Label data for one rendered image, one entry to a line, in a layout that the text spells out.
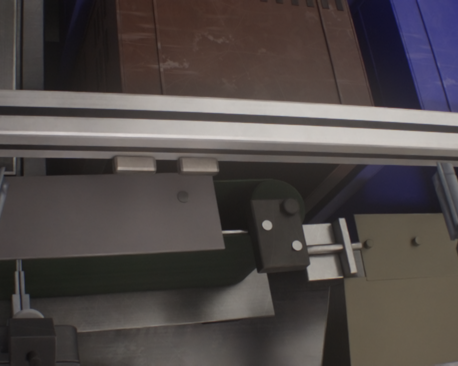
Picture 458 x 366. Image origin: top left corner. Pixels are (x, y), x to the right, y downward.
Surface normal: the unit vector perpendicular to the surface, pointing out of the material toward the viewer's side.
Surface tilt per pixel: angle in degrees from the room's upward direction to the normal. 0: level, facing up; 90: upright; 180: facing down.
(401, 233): 90
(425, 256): 90
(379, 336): 79
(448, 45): 90
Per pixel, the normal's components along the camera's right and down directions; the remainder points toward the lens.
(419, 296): 0.33, -0.24
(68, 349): 0.49, -0.40
